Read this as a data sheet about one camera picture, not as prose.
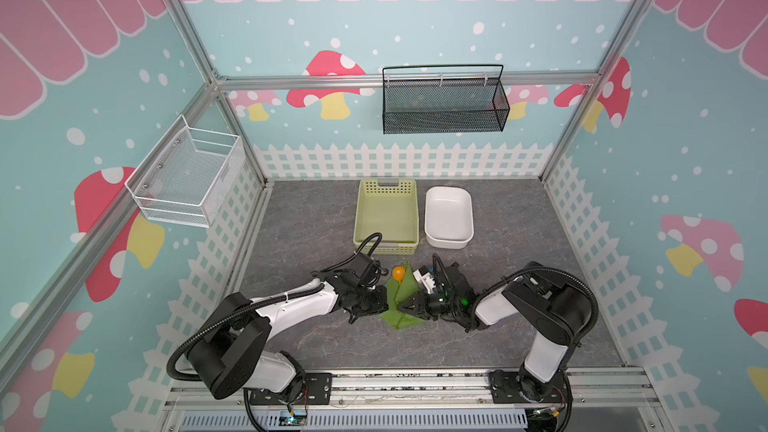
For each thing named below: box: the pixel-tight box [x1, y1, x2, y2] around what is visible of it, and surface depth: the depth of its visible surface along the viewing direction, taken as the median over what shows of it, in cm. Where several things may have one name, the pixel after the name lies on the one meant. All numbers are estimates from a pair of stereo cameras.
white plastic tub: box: [424, 186, 474, 250], surface depth 110 cm
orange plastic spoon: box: [393, 266, 405, 284], surface depth 96 cm
